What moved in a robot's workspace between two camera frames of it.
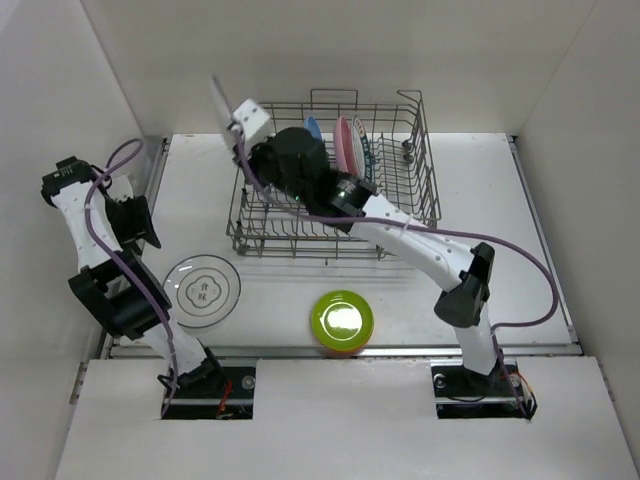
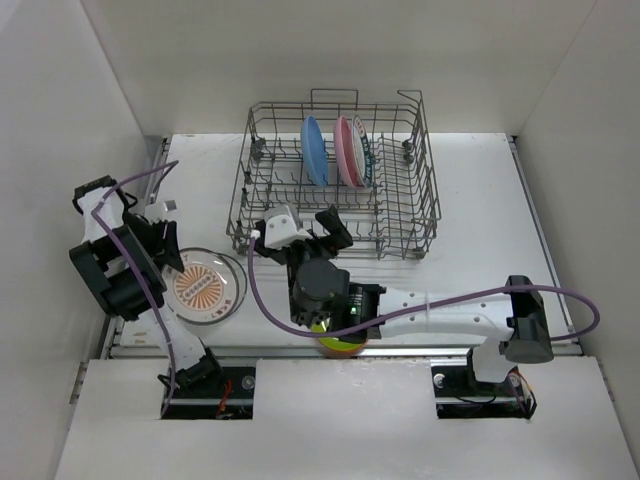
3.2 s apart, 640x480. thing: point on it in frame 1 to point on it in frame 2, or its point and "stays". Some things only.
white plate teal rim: (361, 149) stays
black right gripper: (258, 149) to (340, 238)
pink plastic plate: (343, 147) stays
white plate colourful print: (222, 110) to (205, 292)
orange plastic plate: (343, 353) stays
